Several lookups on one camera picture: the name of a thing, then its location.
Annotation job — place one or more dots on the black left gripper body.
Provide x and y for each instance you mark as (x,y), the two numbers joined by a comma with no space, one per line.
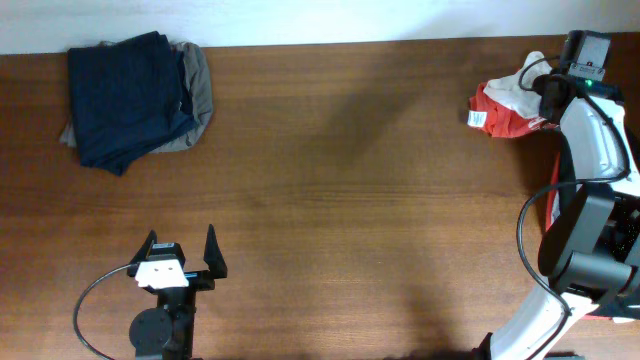
(198,275)

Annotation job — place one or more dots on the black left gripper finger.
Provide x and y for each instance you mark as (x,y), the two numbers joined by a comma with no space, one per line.
(213,256)
(145,248)

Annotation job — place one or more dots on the red and white shirt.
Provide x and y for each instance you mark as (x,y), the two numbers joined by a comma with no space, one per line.
(504,107)

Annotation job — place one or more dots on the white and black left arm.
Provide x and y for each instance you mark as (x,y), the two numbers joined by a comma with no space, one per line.
(166,330)

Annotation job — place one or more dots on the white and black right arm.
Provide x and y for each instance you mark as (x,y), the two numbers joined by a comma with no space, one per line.
(588,259)

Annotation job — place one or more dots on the folded navy blue garment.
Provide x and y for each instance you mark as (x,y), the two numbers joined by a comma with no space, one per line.
(127,99)

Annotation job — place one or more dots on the folded grey garment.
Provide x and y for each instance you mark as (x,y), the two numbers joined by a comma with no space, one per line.
(197,95)

